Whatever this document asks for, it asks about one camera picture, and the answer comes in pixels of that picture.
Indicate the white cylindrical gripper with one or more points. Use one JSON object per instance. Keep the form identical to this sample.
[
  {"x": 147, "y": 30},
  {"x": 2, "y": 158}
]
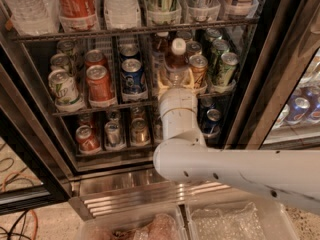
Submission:
[{"x": 177, "y": 99}]

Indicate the tea bottle with white cap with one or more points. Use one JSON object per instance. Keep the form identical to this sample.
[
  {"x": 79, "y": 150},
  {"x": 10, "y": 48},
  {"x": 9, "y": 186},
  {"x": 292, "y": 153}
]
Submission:
[{"x": 176, "y": 63}]

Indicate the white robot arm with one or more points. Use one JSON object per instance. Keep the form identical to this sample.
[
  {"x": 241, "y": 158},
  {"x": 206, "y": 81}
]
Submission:
[{"x": 291, "y": 177}]

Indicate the fridge right glass door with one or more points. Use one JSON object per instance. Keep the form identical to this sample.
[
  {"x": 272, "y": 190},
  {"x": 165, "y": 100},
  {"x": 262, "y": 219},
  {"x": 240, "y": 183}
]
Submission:
[{"x": 286, "y": 38}]

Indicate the fridge glass door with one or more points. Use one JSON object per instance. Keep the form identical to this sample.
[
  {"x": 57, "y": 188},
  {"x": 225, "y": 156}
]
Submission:
[
  {"x": 39, "y": 181},
  {"x": 286, "y": 38}
]

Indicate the red Coca-Cola bottle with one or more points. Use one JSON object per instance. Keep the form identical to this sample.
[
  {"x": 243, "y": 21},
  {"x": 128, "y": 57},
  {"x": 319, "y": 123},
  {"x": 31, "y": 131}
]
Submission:
[{"x": 78, "y": 15}]

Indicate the steel fridge bottom grille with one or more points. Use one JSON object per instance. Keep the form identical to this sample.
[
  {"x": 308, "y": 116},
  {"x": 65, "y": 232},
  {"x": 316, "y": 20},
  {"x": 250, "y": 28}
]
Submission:
[{"x": 104, "y": 193}]

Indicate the clear water bottle top left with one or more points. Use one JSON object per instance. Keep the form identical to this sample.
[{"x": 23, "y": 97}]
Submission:
[{"x": 34, "y": 17}]

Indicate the fridge left glass door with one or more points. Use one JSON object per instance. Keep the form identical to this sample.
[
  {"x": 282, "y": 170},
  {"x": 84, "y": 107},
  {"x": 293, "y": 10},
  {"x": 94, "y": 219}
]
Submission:
[{"x": 39, "y": 181}]

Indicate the front orange gold can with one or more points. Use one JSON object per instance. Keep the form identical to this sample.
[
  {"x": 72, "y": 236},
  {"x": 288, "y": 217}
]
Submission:
[{"x": 199, "y": 65}]

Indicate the orange gold can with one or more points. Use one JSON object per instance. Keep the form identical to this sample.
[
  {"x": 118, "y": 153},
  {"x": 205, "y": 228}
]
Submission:
[
  {"x": 199, "y": 65},
  {"x": 185, "y": 35},
  {"x": 193, "y": 48}
]

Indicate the middle orange gold can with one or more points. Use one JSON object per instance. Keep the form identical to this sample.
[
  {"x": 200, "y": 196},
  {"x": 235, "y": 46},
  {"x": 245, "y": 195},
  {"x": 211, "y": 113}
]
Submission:
[{"x": 193, "y": 48}]

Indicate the front blue Pepsi can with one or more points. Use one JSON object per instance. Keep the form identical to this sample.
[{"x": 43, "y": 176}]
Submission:
[{"x": 133, "y": 78}]

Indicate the blue pepsi can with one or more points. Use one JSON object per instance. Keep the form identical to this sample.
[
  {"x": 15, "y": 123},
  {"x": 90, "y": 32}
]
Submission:
[
  {"x": 129, "y": 52},
  {"x": 133, "y": 78}
]

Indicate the rear orange gold can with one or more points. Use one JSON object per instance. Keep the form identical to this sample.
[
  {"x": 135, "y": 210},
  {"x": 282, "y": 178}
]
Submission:
[{"x": 185, "y": 35}]

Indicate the bottom blue can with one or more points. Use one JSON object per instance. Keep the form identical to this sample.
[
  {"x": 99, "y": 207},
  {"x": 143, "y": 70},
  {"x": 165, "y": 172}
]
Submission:
[{"x": 210, "y": 121}]

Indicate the middle green can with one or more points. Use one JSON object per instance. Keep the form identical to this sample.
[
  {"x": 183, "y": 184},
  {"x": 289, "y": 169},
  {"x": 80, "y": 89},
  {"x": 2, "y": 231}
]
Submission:
[{"x": 218, "y": 47}]

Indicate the bottom bronze can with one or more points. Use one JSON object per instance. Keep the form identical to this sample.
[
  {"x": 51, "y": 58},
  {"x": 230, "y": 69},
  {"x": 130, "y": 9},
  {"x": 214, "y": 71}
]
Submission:
[{"x": 139, "y": 131}]

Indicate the rear green can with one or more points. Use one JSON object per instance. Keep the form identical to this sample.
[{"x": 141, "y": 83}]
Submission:
[{"x": 210, "y": 35}]

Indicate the rear blue Pepsi can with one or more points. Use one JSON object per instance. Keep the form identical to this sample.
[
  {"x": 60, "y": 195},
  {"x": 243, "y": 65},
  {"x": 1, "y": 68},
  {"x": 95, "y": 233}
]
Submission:
[{"x": 129, "y": 52}]

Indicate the tall green striped can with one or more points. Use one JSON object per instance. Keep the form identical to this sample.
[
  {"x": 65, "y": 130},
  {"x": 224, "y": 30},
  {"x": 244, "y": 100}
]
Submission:
[{"x": 162, "y": 12}]

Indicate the front red soda can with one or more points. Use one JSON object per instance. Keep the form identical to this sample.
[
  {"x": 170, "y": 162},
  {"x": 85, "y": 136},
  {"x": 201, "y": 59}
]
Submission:
[{"x": 99, "y": 83}]

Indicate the red soda can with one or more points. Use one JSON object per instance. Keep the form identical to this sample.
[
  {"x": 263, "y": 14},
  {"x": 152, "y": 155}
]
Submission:
[
  {"x": 99, "y": 83},
  {"x": 95, "y": 57},
  {"x": 87, "y": 139}
]

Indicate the tall silver striped can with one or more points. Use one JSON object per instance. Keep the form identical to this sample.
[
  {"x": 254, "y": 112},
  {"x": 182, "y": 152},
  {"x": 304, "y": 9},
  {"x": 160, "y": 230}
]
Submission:
[{"x": 200, "y": 11}]

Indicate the bottom silver can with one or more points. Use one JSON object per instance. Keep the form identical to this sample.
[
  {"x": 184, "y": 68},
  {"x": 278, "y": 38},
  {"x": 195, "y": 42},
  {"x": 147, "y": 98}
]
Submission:
[{"x": 113, "y": 133}]

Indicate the rear red soda can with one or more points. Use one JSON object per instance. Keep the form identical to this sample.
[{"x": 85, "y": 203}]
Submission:
[{"x": 95, "y": 57}]

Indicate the bottom red soda can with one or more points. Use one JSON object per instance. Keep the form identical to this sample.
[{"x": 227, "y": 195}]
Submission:
[{"x": 87, "y": 139}]

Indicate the front white green 7up can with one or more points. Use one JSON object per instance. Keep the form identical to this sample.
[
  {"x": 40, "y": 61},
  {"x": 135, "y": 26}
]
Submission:
[{"x": 64, "y": 87}]

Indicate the rear white 7up can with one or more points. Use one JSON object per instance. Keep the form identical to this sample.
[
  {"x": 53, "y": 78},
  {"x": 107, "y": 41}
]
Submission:
[{"x": 70, "y": 48}]

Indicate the middle white 7up can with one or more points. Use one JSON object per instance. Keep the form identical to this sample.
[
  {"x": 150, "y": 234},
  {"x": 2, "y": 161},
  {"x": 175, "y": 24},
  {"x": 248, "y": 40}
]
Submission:
[{"x": 61, "y": 61}]

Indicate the left clear plastic bin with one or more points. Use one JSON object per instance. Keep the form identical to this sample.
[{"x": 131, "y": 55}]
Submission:
[{"x": 152, "y": 222}]

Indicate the clear plastic bin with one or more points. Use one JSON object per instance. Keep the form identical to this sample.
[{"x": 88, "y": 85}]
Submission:
[
  {"x": 235, "y": 215},
  {"x": 152, "y": 222}
]

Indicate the right clear plastic bin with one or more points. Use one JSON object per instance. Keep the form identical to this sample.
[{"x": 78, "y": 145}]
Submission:
[{"x": 235, "y": 215}]

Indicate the middle wire fridge shelf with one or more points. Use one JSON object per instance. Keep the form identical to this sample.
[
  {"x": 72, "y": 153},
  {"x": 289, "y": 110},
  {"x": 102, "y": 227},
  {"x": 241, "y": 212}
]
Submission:
[{"x": 148, "y": 102}]

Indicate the wire fridge shelf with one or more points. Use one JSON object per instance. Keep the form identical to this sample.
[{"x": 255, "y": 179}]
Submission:
[
  {"x": 148, "y": 102},
  {"x": 14, "y": 36}
]

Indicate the upper wire fridge shelf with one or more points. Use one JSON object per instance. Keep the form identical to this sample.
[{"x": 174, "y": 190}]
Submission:
[{"x": 14, "y": 36}]

